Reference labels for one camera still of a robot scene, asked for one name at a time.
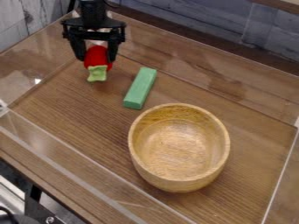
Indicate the clear acrylic front wall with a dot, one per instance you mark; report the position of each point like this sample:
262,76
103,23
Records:
83,185

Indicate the wooden bowl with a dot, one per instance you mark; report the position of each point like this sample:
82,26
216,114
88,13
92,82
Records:
179,147

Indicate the green rectangular block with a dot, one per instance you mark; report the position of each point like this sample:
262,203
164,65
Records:
140,88

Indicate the red plush fruit green stem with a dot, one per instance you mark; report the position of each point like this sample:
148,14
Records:
96,63

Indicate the black table leg frame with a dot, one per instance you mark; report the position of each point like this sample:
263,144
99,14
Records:
36,214

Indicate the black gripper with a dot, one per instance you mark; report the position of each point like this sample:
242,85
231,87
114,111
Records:
110,30

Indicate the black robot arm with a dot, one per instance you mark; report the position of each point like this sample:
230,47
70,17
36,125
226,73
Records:
94,25

